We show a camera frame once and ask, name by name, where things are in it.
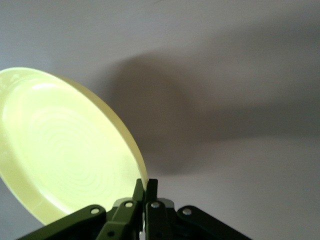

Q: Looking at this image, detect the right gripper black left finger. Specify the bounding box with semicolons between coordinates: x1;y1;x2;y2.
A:
14;178;146;240

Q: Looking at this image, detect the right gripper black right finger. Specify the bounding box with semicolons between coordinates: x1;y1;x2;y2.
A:
144;178;251;240

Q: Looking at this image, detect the yellow round plate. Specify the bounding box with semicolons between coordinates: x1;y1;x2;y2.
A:
0;65;148;227

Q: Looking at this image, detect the brown table cover sheet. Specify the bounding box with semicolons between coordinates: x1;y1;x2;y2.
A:
0;0;320;240

